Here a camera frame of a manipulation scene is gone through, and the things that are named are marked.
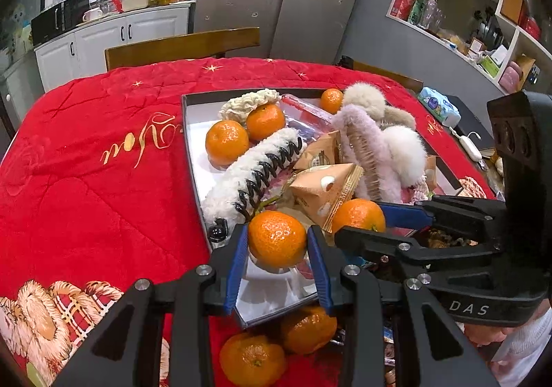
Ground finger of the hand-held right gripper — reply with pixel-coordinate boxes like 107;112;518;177
334;225;506;282
378;194;509;237

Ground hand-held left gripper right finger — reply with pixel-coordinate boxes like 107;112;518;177
306;224;501;387

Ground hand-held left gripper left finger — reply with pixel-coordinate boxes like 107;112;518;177
52;223;251;387

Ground tangerine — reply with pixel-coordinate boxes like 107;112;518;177
205;120;251;168
246;103;286;142
219;333;286;387
248;210;308;269
280;305;338;355
331;198;386;235
320;88;344;115

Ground brown white scrunchie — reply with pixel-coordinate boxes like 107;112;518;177
418;227;479;248

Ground shallow dark cardboard box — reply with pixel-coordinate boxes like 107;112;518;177
180;87;464;329

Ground person's right forearm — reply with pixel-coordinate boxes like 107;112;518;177
492;305;548;379

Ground cream ruffled scrunchie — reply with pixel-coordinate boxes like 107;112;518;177
407;180;434;202

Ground small black hair clip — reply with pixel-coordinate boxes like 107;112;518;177
207;218;229;243

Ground triangular brown snack packet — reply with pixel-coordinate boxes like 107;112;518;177
288;163;365;232

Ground pink fuzzy hair claw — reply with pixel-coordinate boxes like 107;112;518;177
332;105;402;202

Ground black flat box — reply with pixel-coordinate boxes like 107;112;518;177
448;96;496;150

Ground white fuzzy black hair claw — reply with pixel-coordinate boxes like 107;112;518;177
203;128;303;226

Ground flat brown snack packet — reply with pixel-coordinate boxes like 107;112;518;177
293;130;343;170

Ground dark snack packet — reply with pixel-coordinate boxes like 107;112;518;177
379;318;404;387

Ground blue printed tissue packet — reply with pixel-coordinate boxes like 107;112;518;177
418;86;461;128

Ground pink pouch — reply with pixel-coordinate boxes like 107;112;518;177
499;61;522;92

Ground beige pompom hair claw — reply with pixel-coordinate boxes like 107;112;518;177
343;83;417;129

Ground green box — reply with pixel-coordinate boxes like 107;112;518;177
480;55;500;77

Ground clear pink plastic packet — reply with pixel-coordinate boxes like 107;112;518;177
280;95;337;142

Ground wooden chair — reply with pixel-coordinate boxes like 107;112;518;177
105;27;260;71
341;55;424;92

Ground red printed blanket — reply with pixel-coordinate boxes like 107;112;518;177
0;57;496;387

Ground cream knitted scrunchie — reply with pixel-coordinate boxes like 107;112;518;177
219;88;282;122

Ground clear glass jars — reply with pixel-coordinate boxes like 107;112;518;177
416;0;445;30

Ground white kitchen cabinet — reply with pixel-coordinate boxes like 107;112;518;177
33;1;193;92

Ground black microwave oven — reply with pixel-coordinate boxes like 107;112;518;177
31;0;90;47

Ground white pompom hair tie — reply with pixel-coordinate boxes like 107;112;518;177
382;126;427;189

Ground white cable with switch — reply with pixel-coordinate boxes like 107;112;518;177
448;126;483;161

